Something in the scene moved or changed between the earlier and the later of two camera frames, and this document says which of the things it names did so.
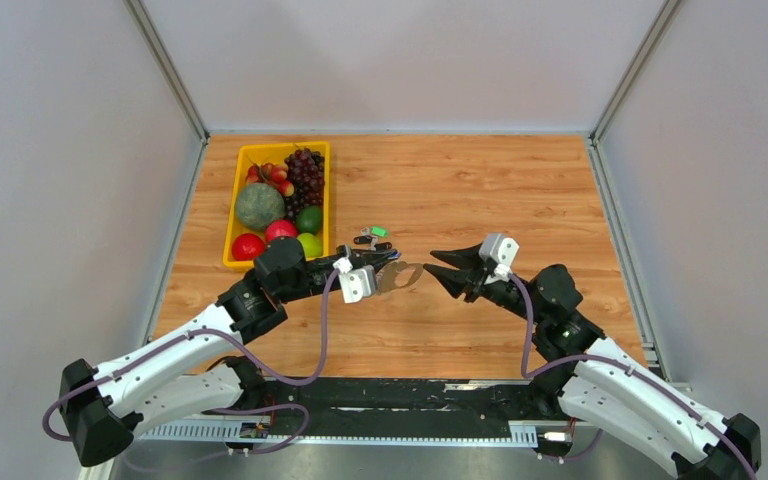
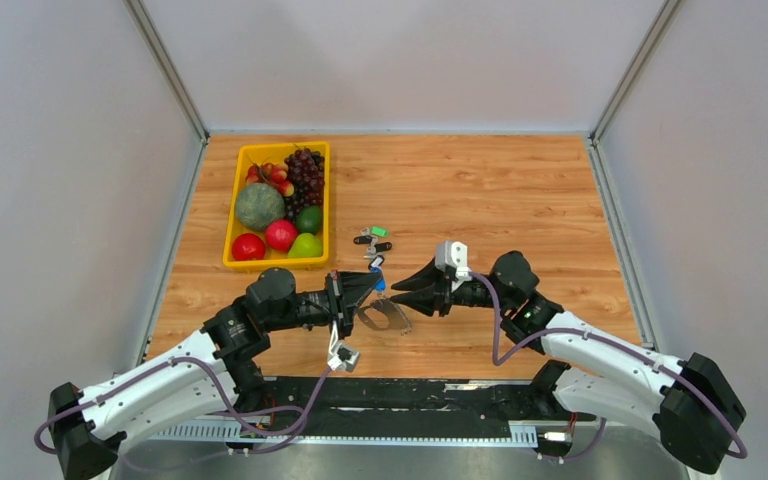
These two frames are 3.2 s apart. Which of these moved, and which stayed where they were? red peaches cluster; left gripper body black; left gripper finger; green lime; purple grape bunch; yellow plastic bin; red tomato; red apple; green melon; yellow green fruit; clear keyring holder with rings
Moved: left gripper finger; clear keyring holder with rings; left gripper body black
Stayed: red tomato; yellow plastic bin; green lime; yellow green fruit; red apple; red peaches cluster; green melon; purple grape bunch
